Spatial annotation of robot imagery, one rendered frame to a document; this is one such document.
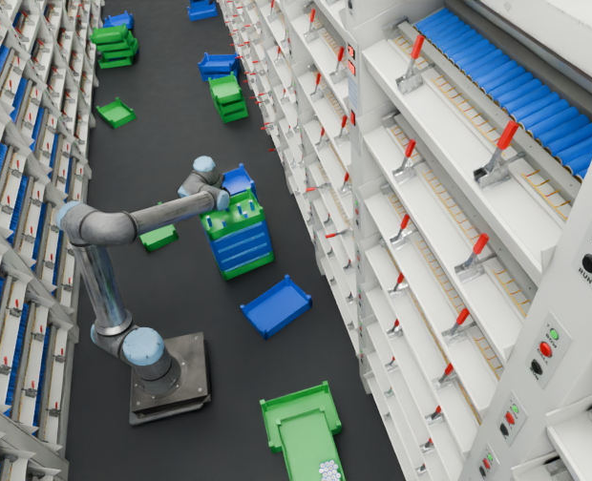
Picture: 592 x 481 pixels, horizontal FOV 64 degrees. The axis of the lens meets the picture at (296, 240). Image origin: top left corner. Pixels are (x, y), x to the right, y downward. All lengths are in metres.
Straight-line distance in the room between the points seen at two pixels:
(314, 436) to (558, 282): 1.60
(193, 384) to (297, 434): 0.50
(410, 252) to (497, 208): 0.48
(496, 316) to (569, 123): 0.29
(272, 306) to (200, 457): 0.78
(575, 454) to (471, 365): 0.30
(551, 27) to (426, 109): 0.35
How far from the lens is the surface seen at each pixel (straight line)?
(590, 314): 0.56
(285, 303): 2.48
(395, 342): 1.45
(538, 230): 0.64
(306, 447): 2.07
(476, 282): 0.83
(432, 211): 0.93
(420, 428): 1.56
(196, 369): 2.23
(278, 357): 2.32
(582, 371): 0.61
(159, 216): 1.83
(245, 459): 2.15
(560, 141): 0.71
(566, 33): 0.50
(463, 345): 0.99
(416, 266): 1.10
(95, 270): 1.90
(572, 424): 0.74
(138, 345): 2.05
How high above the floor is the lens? 2.00
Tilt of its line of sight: 47 degrees down
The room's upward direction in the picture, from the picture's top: 10 degrees counter-clockwise
